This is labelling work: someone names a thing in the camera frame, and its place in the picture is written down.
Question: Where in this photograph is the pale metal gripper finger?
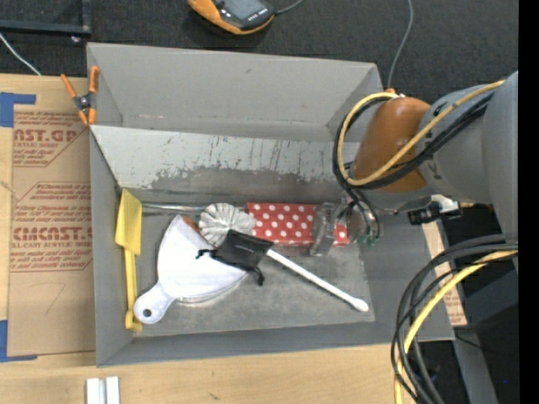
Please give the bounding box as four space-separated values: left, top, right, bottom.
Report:
310 227 337 257
313 203 339 231

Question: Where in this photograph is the red white-dotted box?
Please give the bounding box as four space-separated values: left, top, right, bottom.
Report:
244 201 351 248

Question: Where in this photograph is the white plastic dustpan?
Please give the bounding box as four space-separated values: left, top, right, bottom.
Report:
132 214 250 325

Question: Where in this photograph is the grey metal bin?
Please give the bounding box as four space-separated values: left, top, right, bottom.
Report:
86 42 456 368

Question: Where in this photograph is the yellow plastic scraper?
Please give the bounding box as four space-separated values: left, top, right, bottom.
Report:
114 188 144 333

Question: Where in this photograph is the brown cardboard board red print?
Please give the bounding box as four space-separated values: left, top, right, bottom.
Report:
0 72 469 364

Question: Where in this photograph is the black cylinder on white bracket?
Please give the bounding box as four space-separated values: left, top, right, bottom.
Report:
406 194 464 226

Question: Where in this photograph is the black drawstring pouch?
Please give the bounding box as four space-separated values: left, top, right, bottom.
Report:
195 229 275 287

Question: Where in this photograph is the white long-handled brush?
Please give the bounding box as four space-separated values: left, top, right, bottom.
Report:
197 201 371 313

